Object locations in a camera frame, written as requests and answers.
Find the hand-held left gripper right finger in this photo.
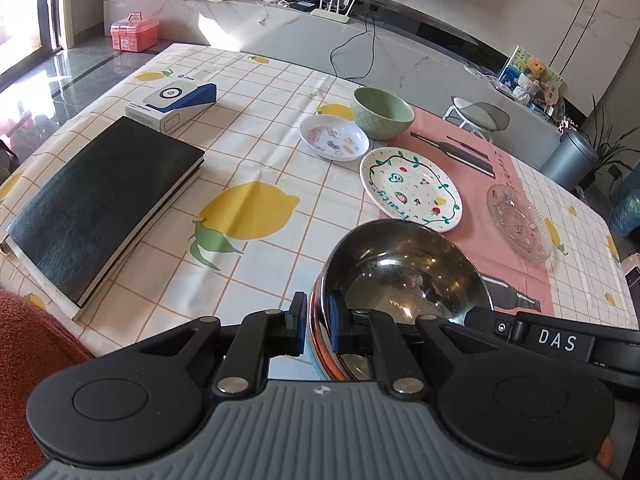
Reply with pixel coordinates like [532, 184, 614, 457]
[327, 292, 496, 402]

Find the pink storage case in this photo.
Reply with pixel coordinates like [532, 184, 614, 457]
[110, 12, 161, 53]

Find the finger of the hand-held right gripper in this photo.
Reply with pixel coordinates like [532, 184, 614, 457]
[464, 307, 528, 345]

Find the green potted plant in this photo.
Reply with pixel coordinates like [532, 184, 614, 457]
[580, 94, 640, 188]

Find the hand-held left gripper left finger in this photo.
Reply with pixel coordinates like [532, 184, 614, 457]
[132, 291, 308, 402]

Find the lemon print checked tablecloth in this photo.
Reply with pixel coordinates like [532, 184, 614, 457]
[0, 42, 629, 366]

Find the grey round trash can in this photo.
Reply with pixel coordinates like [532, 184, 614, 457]
[540, 130, 599, 194]

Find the pink printed placemat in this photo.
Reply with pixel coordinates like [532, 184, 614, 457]
[377, 107, 557, 329]

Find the stainless steel bowl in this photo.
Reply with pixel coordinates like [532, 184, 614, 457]
[309, 219, 494, 382]

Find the white painted fruit plate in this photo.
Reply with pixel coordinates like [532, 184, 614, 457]
[359, 146, 464, 234]

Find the white router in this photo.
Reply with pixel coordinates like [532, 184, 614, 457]
[310, 0, 359, 24]

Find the small white sticker dish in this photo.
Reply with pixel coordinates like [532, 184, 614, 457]
[299, 114, 370, 162]

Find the orange fuzzy cloth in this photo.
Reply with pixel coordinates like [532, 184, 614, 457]
[0, 287, 97, 480]

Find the brown teddy bear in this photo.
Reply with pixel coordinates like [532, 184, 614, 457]
[522, 59, 547, 86]

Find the clear glass beaded plate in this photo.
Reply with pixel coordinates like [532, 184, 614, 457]
[486, 183, 555, 262]

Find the black notebook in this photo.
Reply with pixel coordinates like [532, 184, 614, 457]
[4, 115, 206, 322]

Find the black cable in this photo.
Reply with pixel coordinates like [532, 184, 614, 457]
[329, 9, 379, 84]

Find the blue water jug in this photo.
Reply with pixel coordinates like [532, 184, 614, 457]
[607, 194, 640, 237]

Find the green ceramic bowl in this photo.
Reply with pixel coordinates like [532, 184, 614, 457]
[351, 87, 416, 141]

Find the blue and white box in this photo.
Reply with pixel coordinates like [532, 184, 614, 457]
[124, 80, 219, 135]

